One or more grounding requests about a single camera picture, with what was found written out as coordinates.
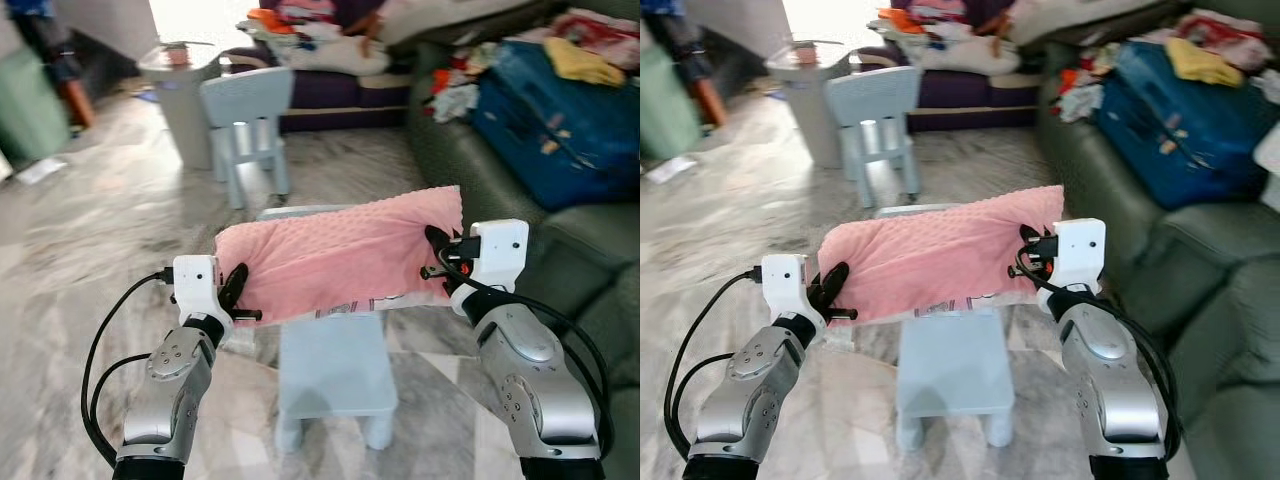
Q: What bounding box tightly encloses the pink dotted pillow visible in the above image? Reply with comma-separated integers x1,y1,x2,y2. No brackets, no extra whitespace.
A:
817,185,1067,327
214,185,466,325

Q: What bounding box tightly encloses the green leather sofa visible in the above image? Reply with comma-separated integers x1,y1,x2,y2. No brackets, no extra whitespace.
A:
405,0,641,480
1035,0,1280,480

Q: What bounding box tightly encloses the purple sofa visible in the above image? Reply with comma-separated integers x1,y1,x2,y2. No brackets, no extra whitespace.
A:
850,0,1051,134
222,0,421,134

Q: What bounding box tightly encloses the white pillow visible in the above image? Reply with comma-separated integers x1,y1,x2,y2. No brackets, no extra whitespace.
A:
290,38,393,77
920,38,1019,76

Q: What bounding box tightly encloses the light blue kids chair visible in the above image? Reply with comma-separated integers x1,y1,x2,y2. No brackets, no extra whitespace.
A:
825,65,923,209
258,203,399,453
199,66,295,210
873,203,1019,451

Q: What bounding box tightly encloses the orange and white clothes heap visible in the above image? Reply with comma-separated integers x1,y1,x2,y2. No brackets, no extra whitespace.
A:
1055,55,1116,124
430,55,491,124

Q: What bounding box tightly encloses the blue hard suitcase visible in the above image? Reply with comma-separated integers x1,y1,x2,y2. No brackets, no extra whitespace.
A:
468,40,641,212
1095,40,1276,211

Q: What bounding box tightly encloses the grey side table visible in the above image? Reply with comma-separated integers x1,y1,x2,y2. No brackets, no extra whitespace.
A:
765,40,856,169
138,42,233,171

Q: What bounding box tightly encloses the white paper sheet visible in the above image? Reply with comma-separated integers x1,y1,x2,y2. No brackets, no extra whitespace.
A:
645,157,698,185
15,158,69,186

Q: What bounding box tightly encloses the beige cushion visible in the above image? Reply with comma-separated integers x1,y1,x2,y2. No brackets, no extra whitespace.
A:
375,0,561,46
1005,0,1191,46

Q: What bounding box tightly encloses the yellow cloth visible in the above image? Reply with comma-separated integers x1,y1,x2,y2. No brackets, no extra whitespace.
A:
544,37,627,88
1165,37,1246,88

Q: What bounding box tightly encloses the pale green box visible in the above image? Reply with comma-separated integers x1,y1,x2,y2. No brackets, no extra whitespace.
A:
0,48,73,169
640,45,701,166

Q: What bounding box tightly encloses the mixed clothes pile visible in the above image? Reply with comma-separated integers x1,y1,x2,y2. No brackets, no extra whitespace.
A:
243,0,346,46
872,0,976,46

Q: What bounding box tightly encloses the white box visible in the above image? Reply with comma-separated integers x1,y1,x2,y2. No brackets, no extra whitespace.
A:
1253,125,1280,213

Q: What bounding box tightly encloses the red and white garment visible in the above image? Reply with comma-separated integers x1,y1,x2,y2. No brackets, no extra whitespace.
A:
550,8,641,71
1172,8,1271,71

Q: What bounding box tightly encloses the small white cloth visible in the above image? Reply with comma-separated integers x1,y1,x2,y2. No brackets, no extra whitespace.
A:
1245,68,1280,106

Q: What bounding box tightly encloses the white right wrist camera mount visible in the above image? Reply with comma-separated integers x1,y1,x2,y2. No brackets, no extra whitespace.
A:
455,219,531,299
1045,218,1108,296

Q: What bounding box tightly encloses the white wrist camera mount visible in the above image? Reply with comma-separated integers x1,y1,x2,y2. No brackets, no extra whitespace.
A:
455,219,531,299
1045,218,1108,296
171,254,223,323
758,254,813,323

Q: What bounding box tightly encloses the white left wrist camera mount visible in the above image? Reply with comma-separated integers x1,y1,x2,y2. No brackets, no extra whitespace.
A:
171,254,223,323
758,254,813,323

